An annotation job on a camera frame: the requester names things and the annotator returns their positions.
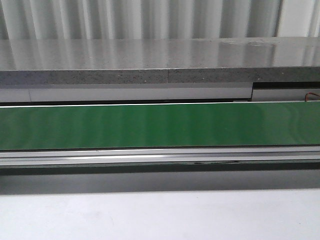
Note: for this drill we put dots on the green conveyor belt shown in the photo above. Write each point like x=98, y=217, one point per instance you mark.
x=159, y=125

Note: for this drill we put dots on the grey speckled stone counter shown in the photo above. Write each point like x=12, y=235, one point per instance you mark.
x=268, y=69

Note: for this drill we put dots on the white pleated curtain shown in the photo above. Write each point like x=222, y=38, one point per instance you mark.
x=158, y=19

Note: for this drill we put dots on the aluminium conveyor frame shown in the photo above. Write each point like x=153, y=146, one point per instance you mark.
x=159, y=155

